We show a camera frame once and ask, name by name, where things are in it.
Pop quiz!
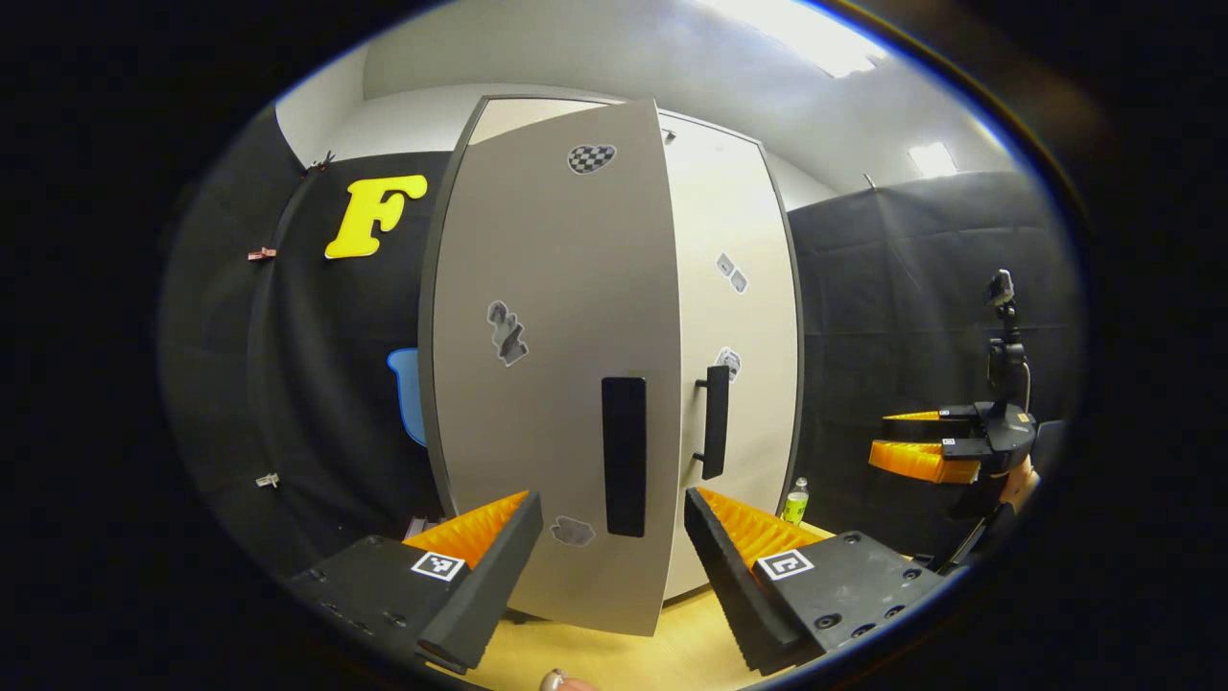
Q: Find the white shoe cabinet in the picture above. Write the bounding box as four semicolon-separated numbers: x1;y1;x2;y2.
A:
417;94;805;639

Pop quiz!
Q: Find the long ceiling light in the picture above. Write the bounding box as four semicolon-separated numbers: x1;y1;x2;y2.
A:
710;0;888;80

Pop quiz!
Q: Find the small ceiling light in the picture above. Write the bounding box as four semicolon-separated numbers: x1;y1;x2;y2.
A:
907;142;960;179

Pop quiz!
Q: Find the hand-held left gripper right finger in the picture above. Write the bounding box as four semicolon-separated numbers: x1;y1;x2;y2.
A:
683;485;951;676

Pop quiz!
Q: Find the black door handle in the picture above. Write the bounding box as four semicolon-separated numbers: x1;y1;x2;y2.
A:
693;365;731;481
602;376;648;538

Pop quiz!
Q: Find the white cabinet door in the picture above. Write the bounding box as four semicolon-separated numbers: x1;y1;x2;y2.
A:
662;134;802;604
432;96;684;637

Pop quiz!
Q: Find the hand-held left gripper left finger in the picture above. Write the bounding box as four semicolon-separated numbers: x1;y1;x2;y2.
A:
288;489;545;675

